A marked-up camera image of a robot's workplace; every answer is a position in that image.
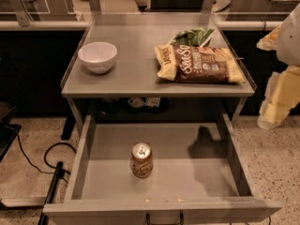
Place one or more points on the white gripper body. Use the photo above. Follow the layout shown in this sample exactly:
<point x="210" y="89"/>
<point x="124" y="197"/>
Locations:
<point x="289" y="44"/>

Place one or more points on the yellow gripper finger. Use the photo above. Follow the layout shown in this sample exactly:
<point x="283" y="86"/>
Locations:
<point x="282" y="94"/>
<point x="270" y="41"/>

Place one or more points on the orange soda can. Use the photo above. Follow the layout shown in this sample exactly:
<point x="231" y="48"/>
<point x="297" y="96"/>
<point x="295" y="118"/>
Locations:
<point x="141" y="160"/>

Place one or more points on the grey open drawer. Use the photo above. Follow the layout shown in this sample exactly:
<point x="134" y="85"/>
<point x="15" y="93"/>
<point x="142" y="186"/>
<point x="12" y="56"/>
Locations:
<point x="198" y="171"/>

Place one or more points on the grey counter cabinet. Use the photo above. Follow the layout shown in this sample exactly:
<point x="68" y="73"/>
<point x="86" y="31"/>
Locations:
<point x="136" y="68"/>

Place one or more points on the green snack bag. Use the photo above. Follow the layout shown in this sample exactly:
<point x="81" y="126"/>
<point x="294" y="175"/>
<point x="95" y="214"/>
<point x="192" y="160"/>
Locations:
<point x="199" y="37"/>

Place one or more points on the brown yellow chip bag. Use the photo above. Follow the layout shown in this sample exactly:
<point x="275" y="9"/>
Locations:
<point x="190" y="64"/>

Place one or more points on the white ceramic bowl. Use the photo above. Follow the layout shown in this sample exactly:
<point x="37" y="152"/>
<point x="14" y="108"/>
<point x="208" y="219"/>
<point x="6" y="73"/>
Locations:
<point x="98" y="57"/>

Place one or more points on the black floor bar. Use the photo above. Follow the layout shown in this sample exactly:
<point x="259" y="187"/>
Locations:
<point x="43" y="219"/>

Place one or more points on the dark object at left edge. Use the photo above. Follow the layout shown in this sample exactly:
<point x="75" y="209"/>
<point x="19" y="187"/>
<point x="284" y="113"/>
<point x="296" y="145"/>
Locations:
<point x="8" y="131"/>

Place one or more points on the black drawer handle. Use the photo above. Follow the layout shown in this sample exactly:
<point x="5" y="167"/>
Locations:
<point x="152" y="219"/>

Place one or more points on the white horizontal rail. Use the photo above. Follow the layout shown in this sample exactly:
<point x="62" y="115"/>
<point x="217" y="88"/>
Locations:
<point x="44" y="26"/>

